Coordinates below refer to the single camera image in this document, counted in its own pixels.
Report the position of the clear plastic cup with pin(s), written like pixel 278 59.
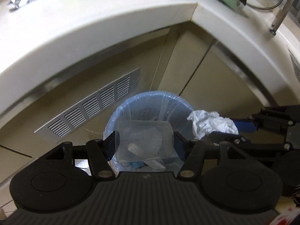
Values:
pixel 139 140

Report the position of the white green carton box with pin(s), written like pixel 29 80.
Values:
pixel 156 165

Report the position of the grey cabinet vent grille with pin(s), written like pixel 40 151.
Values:
pixel 89 107

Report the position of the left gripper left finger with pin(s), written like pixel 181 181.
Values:
pixel 100 153

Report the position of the blue lined trash bin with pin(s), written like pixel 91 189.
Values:
pixel 153 106

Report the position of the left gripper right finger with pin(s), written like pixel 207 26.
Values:
pixel 192 154

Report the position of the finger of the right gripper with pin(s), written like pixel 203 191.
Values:
pixel 244 125
pixel 218 137

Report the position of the blue plastic glove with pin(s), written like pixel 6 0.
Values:
pixel 137 164

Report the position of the steel dish rack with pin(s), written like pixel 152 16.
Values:
pixel 282 15

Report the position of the steel sink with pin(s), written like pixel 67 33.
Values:
pixel 296 65

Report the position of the white plastic bag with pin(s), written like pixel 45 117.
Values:
pixel 204 123

